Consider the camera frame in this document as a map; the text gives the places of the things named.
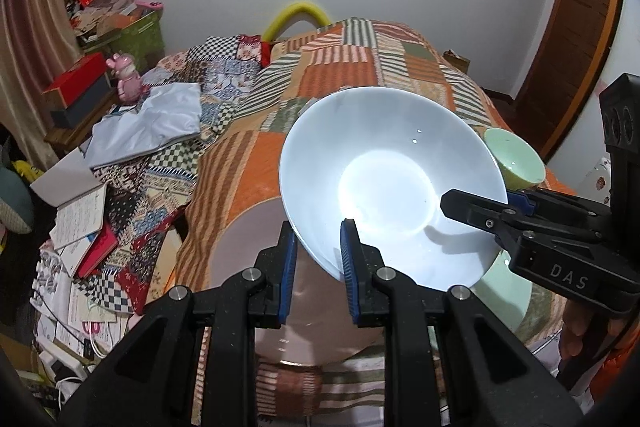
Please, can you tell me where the mint green bowl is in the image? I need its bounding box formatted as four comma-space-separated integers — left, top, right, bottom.
483, 128, 546, 191

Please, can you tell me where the mint green plate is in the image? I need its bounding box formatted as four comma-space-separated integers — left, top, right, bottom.
420, 251, 532, 333

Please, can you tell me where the white spotted bowl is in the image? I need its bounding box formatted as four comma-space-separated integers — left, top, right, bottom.
279, 87, 506, 285

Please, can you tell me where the right hand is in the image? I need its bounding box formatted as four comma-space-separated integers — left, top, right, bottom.
556, 300, 640, 400

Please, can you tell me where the white wardrobe with stickers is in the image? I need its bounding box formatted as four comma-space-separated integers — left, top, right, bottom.
548, 0, 640, 205

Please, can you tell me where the red notebook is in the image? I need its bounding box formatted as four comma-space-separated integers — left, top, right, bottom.
75, 222, 118, 279

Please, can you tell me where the checkered patchwork quilt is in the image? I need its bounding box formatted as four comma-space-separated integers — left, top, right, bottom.
76, 35, 262, 313

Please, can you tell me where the wooden door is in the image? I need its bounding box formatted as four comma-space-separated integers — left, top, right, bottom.
511, 0, 623, 160

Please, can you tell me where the open white book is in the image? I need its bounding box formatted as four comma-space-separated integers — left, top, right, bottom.
30, 147, 106, 249

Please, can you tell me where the patchwork striped bedspread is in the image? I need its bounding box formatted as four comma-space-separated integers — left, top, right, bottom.
177, 18, 564, 418

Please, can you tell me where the light blue plastic bag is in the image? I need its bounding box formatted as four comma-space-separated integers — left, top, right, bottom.
85, 82, 202, 168

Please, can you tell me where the dark grey box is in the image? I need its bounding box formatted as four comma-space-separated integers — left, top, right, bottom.
50, 74, 113, 129

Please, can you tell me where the yellow foam tube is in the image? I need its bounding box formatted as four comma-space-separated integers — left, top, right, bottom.
262, 1, 331, 42

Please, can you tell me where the pink plush toy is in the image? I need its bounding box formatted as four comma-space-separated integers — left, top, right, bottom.
105, 53, 148, 105

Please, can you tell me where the red box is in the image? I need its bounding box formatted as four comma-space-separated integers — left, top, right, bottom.
42, 52, 106, 110

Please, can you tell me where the green storage box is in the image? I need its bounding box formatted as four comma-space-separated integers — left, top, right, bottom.
81, 11, 165, 74

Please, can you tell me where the striped brown curtain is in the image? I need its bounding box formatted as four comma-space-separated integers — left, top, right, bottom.
1, 0, 81, 169

